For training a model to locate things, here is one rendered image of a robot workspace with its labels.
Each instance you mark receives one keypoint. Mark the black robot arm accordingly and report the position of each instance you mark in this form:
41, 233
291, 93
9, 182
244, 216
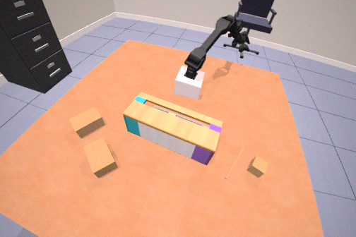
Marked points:
196, 58

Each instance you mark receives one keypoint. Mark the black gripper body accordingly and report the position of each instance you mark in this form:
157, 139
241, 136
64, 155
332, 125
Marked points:
241, 40

